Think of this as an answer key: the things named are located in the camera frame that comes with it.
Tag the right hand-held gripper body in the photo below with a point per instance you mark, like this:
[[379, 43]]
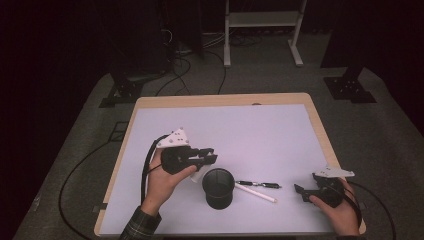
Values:
[[328, 195]]

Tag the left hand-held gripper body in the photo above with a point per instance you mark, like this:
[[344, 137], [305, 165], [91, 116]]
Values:
[[176, 158]]

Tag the black mesh pen holder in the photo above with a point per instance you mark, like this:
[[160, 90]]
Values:
[[218, 196]]

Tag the black pen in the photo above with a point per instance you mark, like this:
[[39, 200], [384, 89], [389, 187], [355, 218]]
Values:
[[260, 184]]

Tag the white pen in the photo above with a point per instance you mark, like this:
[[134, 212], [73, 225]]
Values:
[[258, 194]]

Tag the person's right hand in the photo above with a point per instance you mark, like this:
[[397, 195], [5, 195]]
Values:
[[345, 216]]

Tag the person's left hand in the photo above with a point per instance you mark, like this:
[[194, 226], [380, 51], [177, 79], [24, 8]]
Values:
[[160, 186]]

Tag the dark tape strip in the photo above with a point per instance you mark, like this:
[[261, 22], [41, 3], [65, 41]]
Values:
[[362, 205], [99, 208]]

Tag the white table mat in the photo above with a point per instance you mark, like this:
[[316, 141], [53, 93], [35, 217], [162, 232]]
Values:
[[253, 133]]

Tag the black stand base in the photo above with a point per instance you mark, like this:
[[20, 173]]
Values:
[[121, 91], [350, 89]]

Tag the white metal stand frame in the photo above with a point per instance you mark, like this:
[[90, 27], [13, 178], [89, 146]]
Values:
[[263, 18]]

